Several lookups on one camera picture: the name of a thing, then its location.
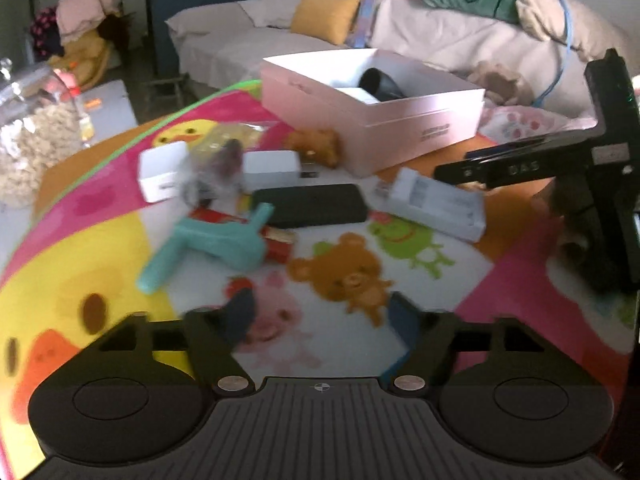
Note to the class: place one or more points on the pink floral blanket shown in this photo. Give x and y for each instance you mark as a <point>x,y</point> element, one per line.
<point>504,124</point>

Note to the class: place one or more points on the yellow beanbag chair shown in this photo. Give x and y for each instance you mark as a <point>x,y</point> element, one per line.
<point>86,59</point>

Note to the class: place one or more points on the pink clothes pile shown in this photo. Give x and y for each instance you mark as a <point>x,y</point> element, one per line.
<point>76,17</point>

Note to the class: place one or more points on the black cylindrical cup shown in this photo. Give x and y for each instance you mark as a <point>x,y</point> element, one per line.
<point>379,85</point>

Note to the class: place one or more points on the small red box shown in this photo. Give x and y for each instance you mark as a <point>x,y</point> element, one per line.
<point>233,231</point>

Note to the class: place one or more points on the clear plastic bag with items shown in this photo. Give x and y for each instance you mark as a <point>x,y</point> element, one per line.
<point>212,170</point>

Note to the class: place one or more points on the pink open gift box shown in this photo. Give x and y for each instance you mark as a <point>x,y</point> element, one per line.
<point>319,91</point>

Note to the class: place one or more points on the white long charger box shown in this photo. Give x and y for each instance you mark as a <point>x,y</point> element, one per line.
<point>438,205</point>

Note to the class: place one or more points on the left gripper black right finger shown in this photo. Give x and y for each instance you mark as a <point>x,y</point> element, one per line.
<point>428,336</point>

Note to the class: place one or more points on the beige covered sofa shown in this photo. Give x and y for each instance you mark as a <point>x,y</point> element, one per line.
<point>224,43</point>

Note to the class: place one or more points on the brown dog figurine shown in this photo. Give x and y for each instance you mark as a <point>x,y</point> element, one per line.
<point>322,147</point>

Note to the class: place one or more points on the teal handheld fan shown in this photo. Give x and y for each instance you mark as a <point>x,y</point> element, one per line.
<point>188,235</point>

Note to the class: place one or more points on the small white cube box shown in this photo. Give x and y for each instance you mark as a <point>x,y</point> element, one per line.
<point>159,169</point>

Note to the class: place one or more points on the black case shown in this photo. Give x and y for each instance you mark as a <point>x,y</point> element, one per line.
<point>312,205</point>

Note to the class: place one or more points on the white small rectangular box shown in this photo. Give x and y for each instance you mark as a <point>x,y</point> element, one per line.
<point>270,169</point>

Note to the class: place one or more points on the yellow cushion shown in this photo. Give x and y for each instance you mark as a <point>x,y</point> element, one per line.
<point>327,20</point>

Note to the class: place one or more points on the colourful cartoon play mat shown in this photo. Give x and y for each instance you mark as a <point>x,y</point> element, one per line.
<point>73,276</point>

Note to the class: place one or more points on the beige rolled pillow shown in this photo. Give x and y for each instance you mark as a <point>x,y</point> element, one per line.
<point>571,22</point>

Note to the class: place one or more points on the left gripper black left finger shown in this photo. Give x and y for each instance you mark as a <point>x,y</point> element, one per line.
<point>212,335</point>

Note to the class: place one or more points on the brown teddy bear plush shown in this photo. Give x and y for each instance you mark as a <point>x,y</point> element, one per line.
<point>503,86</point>

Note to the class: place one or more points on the glass jar of peanuts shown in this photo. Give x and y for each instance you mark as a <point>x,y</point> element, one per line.
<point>41,125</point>

